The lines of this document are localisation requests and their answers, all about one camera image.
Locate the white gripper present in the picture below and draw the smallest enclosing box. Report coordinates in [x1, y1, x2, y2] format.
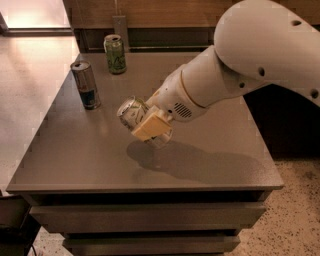
[132, 65, 207, 141]

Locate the white 7up can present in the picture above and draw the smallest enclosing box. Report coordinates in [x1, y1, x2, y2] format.
[116, 95, 174, 150]

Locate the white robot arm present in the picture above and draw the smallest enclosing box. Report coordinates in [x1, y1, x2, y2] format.
[132, 0, 320, 141]

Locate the green soda can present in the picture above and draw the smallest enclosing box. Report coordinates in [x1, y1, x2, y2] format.
[104, 34, 127, 74]

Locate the blue silver energy drink can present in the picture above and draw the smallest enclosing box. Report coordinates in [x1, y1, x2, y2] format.
[70, 60, 101, 110]

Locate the grey drawer cabinet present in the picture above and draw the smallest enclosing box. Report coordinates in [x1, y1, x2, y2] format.
[8, 53, 283, 242]

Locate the upper grey drawer front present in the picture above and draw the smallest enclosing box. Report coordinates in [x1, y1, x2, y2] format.
[31, 202, 265, 234]

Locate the grey drawer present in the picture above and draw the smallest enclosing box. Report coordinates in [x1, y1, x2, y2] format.
[31, 202, 265, 234]
[63, 236, 240, 256]

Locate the lower grey drawer front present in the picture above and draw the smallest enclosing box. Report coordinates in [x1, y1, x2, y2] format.
[63, 236, 240, 256]

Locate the dark object at floor left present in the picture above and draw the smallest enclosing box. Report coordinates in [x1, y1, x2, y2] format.
[0, 195, 40, 256]

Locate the horizontal metal rail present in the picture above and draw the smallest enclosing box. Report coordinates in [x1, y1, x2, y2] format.
[83, 45, 210, 53]

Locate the left metal rail bracket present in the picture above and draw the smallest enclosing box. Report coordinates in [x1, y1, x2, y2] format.
[112, 15, 130, 52]

